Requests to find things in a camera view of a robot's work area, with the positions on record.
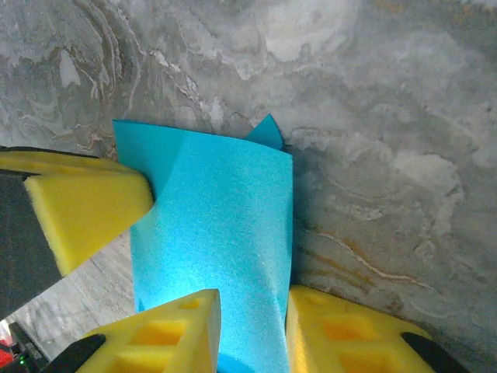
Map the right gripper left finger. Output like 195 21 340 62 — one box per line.
50 288 223 373

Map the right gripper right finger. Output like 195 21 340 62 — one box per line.
286 285 469 373

